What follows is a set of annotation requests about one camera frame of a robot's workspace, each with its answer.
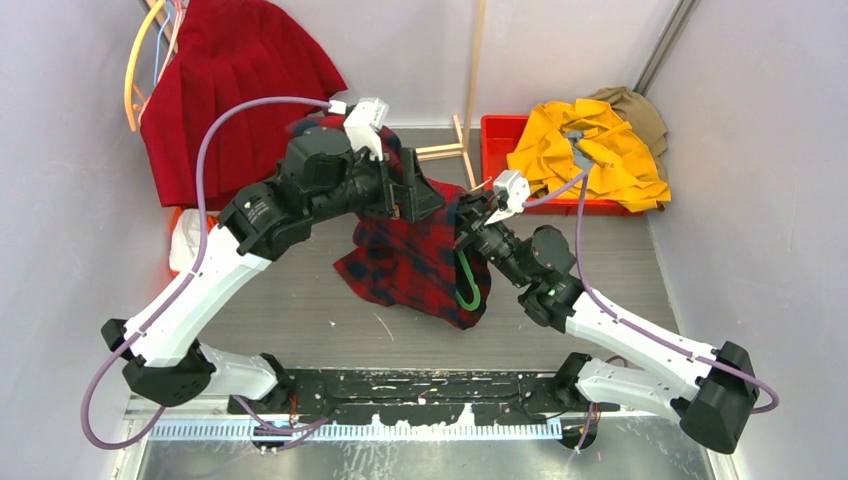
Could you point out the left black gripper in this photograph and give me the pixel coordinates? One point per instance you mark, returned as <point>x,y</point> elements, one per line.
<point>412,202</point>

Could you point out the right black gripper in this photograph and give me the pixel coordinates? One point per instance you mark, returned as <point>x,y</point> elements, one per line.
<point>473,212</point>

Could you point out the dark plaid garment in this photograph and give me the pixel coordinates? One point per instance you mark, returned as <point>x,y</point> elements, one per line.
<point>414,265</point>

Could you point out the green hanger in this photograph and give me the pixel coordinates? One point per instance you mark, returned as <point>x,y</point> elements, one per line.
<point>468,289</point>

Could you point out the red skirt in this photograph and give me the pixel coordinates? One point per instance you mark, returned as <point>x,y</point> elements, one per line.
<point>231,52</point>

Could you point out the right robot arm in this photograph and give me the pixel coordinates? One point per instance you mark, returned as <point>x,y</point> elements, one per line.
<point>710,392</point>

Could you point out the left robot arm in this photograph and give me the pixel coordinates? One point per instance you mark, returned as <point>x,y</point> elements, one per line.
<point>323,175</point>

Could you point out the orange hanger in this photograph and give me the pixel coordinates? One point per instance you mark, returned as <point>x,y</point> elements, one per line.
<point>132,97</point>

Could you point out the light blue hanger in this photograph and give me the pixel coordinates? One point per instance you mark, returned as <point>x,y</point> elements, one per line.
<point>162,40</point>

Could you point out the wooden clothes rack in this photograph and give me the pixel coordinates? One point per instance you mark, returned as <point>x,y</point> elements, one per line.
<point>462,125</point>

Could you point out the red plastic bin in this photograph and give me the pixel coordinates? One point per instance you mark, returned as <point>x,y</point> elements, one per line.
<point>500,135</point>

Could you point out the yellow garment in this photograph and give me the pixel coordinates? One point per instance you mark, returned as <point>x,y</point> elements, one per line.
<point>623,169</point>

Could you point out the tan garment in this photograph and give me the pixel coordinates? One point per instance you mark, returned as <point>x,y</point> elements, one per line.
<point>644,118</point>

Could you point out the orange and white garment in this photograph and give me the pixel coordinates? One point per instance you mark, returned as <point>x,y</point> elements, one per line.
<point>185,232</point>

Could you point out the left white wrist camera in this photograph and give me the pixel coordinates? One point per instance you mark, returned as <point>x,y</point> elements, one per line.
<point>363,123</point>

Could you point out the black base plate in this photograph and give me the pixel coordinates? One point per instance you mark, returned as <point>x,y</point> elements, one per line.
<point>420,397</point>

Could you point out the pink wire hanger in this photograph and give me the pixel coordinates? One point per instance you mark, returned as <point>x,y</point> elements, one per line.
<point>177,21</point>

